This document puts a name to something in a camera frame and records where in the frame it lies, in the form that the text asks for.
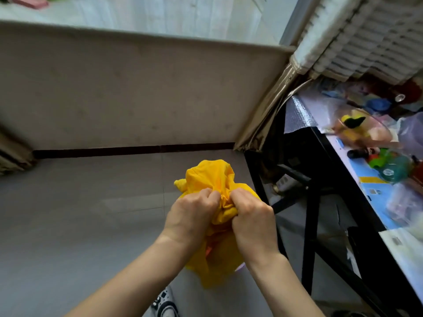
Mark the person's left hand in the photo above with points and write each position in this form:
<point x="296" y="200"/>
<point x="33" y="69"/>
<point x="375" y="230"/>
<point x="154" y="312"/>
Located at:
<point x="188" y="216"/>

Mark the person's right hand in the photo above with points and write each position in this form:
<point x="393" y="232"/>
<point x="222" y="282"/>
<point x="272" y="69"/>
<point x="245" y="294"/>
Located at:
<point x="256" y="227"/>

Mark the person's right thumb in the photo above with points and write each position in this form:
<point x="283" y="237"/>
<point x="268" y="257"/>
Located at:
<point x="236" y="199"/>

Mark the person's left thumb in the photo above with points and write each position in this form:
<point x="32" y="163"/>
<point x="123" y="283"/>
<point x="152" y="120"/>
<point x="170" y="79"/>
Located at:
<point x="214" y="198"/>

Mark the yellow cloth garment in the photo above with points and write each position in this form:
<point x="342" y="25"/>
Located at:
<point x="214" y="240"/>

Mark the person's left forearm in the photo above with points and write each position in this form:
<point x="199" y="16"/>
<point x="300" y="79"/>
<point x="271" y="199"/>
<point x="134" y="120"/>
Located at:
<point x="132" y="280"/>

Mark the person's right forearm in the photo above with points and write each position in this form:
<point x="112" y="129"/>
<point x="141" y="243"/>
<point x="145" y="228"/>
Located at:
<point x="284" y="290"/>

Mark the golden satin curtain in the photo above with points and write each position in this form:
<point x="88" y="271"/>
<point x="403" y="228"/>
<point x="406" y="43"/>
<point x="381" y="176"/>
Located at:
<point x="264" y="115"/>

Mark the black metal table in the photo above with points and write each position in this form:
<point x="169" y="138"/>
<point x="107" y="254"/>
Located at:
<point x="330" y="201"/>

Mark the silver foil sheet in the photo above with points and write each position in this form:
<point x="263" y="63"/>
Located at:
<point x="297" y="115"/>

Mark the black and white shoe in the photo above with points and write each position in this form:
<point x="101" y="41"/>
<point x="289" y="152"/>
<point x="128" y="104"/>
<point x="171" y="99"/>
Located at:
<point x="164" y="304"/>

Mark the blue printed sheet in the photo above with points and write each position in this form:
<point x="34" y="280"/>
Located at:
<point x="370" y="191"/>

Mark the green plastic toy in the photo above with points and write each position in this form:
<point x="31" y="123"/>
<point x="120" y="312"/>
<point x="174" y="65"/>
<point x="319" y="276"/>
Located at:
<point x="378" y="158"/>

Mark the teal plastic cup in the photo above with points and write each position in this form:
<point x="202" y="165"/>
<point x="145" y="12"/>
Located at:
<point x="395" y="168"/>

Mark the blue plastic toy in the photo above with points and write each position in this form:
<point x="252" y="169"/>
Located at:
<point x="378" y="104"/>

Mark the clear plastic bag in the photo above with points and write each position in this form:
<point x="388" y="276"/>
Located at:
<point x="411" y="133"/>

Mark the red round container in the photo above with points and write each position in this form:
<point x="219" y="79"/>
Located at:
<point x="408" y="90"/>

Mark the white striped curtain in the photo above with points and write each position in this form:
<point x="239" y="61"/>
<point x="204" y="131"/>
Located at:
<point x="360" y="36"/>

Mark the beige curtain edge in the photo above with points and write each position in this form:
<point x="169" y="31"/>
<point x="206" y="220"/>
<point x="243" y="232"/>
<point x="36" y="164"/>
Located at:
<point x="13" y="151"/>

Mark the pink box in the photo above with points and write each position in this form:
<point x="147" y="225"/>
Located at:
<point x="29" y="1"/>

